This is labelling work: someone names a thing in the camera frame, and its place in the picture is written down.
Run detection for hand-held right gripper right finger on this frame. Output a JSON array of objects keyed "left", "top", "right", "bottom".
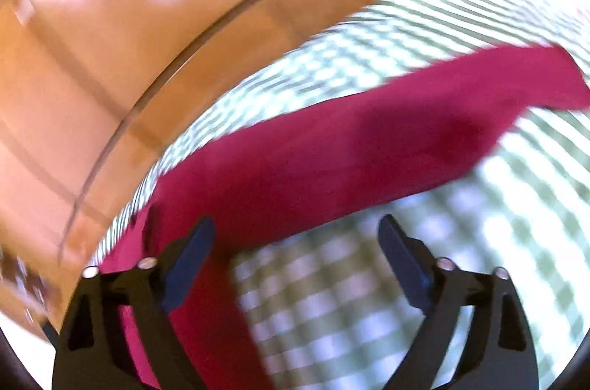
[{"left": 377, "top": 214, "right": 540, "bottom": 390}]

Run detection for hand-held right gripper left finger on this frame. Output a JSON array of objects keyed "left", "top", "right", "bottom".
[{"left": 52, "top": 215, "right": 217, "bottom": 390}]

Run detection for red sweater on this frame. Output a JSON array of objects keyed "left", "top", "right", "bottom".
[{"left": 99, "top": 44, "right": 590, "bottom": 390}]

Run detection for green checked blanket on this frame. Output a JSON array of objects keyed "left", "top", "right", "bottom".
[{"left": 87, "top": 0, "right": 590, "bottom": 390}]

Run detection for wooden wardrobe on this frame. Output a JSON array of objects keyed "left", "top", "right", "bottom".
[{"left": 0, "top": 0, "right": 480, "bottom": 347}]

